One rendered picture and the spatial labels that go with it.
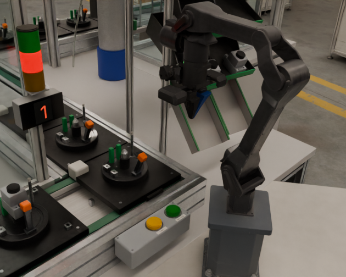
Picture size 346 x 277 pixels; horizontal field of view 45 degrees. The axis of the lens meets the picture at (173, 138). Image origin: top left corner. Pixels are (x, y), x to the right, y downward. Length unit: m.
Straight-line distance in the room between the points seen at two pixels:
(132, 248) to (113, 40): 1.23
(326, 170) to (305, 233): 1.93
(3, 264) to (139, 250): 0.31
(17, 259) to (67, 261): 0.11
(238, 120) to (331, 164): 1.88
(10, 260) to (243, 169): 0.56
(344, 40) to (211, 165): 3.99
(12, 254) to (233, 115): 0.84
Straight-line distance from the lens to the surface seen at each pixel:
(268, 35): 0.82
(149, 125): 1.74
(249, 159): 0.94
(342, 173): 3.24
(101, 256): 1.09
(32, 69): 1.08
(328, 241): 1.32
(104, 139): 1.44
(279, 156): 1.63
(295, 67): 0.81
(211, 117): 1.41
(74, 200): 1.27
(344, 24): 5.32
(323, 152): 3.43
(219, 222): 0.99
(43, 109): 1.12
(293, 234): 1.31
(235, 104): 1.51
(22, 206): 1.03
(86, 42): 2.52
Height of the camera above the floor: 1.72
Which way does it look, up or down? 31 degrees down
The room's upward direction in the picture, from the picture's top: 3 degrees clockwise
